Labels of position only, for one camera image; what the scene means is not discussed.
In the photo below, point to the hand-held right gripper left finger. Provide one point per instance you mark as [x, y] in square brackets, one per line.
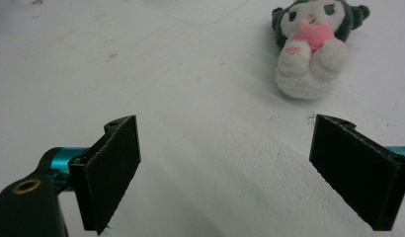
[106, 177]

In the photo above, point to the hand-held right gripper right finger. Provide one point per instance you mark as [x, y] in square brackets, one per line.
[358, 174]

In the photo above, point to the black and white plush toy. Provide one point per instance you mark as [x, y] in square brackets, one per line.
[306, 69]

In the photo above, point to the white foam mat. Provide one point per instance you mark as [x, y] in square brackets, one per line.
[197, 82]

